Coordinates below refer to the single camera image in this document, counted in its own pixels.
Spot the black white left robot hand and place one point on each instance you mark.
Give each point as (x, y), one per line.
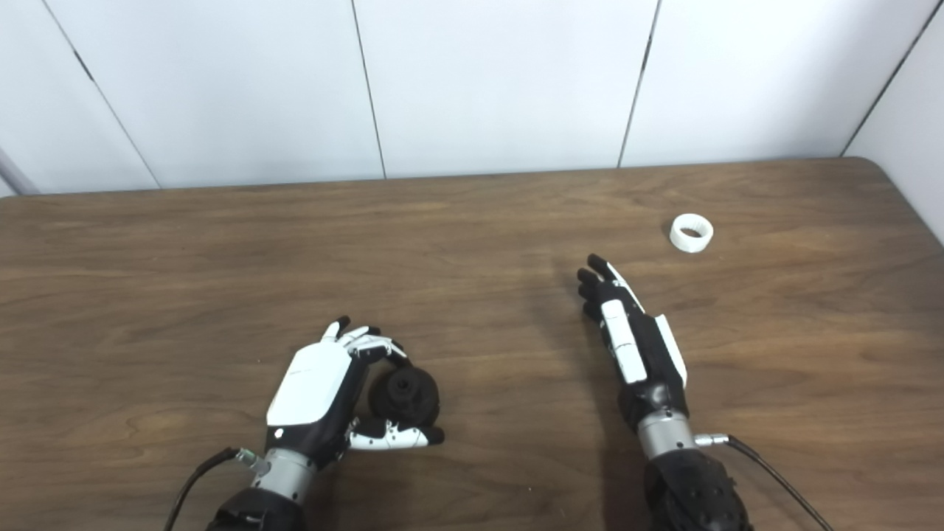
(313, 387)

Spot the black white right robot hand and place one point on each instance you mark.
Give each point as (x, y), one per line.
(627, 346)

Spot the round black plastic part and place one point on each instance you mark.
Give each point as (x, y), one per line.
(404, 394)

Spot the grey wall corner post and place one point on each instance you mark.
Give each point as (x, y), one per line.
(13, 173)

